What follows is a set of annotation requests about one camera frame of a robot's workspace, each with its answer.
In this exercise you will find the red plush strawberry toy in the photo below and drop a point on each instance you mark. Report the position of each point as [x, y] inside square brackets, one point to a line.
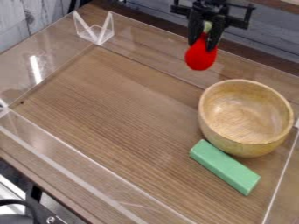
[200, 59]

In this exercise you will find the clear acrylic tray wall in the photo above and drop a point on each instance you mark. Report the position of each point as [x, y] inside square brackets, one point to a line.
[100, 122]

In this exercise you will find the light wooden bowl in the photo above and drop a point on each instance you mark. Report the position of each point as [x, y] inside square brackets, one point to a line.
[246, 118]

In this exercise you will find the clear acrylic corner bracket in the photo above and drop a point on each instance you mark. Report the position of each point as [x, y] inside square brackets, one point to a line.
[97, 34]

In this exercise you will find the black metal table bracket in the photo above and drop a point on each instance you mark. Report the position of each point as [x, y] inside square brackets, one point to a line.
[45, 215]

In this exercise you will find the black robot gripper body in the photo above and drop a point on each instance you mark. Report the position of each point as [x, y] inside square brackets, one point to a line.
[233, 12]

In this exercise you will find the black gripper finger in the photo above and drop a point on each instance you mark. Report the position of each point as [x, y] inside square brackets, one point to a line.
[218, 26]
[196, 28]

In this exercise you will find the green rectangular block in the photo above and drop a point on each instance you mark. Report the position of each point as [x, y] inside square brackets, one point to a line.
[228, 168]

